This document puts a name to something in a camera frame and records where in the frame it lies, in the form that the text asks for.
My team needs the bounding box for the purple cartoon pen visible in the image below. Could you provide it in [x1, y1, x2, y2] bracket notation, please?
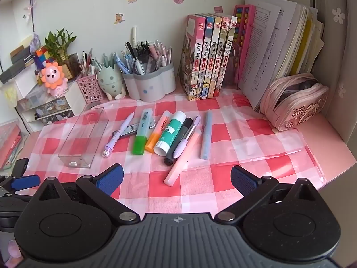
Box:
[102, 112, 134, 158]

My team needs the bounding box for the clear plastic organizer tray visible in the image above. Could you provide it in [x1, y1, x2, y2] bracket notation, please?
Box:
[58, 108, 108, 168]

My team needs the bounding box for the green highlighter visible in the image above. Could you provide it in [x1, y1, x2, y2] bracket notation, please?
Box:
[132, 108, 152, 155]

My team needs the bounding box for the light blue pen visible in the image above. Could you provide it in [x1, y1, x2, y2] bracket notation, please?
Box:
[200, 110, 212, 160]

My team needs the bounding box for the pencil lead refill case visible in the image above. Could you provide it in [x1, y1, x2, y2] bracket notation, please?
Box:
[120, 122, 139, 137]

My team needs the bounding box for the black marker pen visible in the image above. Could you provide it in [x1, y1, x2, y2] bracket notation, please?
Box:
[164, 117, 193, 166]

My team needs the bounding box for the peach pink pen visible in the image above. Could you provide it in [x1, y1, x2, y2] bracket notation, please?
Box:
[163, 130, 202, 187]

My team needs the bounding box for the orange highlighter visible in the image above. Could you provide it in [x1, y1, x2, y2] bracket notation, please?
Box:
[145, 111, 172, 153]

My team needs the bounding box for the green white glue stick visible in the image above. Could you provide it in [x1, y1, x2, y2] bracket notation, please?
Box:
[154, 111, 186, 157]

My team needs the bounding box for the lavender mechanical pencil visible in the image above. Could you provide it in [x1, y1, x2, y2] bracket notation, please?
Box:
[173, 115, 201, 159]

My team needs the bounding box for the pink books stack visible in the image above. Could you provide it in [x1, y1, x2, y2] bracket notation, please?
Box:
[0, 121, 23, 170]

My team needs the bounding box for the white mini drawer unit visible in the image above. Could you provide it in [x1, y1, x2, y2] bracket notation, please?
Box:
[16, 82, 87, 133]

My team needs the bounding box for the red checkered tablecloth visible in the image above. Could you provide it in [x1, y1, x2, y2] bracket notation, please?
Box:
[26, 90, 326, 215]

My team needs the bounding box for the white eraser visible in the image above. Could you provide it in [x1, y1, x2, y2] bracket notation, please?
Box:
[149, 117, 156, 129]

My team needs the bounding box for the pink pencil case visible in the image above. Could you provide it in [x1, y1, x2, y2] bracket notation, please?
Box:
[259, 73, 329, 131]

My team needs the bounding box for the pink lion toy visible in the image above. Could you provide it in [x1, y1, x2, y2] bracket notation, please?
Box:
[41, 61, 68, 99]

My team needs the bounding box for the pink perforated pen holder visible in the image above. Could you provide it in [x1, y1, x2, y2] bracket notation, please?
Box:
[76, 75, 104, 103]

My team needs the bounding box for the rubik's cube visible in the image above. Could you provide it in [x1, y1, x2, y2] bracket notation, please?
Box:
[33, 46, 54, 71]

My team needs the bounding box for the green egg pen holder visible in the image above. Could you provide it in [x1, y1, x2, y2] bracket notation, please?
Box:
[97, 65, 127, 101]

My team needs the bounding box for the brown glass plant pot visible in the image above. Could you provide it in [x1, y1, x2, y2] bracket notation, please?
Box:
[64, 53, 81, 80]

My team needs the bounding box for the grey white cloud pen holder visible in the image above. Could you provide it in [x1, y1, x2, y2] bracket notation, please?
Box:
[122, 63, 176, 102]

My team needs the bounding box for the lucky bamboo plant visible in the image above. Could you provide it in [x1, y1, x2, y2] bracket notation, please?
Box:
[45, 28, 77, 65]

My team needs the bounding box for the magnifying glass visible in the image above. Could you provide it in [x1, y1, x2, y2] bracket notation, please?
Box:
[133, 54, 157, 75]

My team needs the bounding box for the stack of paper documents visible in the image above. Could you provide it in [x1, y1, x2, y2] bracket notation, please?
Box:
[237, 0, 322, 110]

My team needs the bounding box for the comic book box set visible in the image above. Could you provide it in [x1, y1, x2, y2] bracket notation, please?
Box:
[178, 13, 237, 101]

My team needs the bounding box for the grey desk cable grommet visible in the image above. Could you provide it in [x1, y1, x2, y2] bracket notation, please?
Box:
[83, 101, 101, 111]

